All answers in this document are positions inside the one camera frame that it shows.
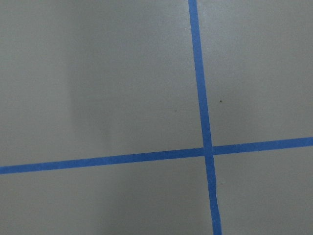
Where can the brown paper table cover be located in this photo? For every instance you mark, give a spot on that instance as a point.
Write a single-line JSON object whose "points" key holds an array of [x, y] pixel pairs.
{"points": [[156, 117]]}

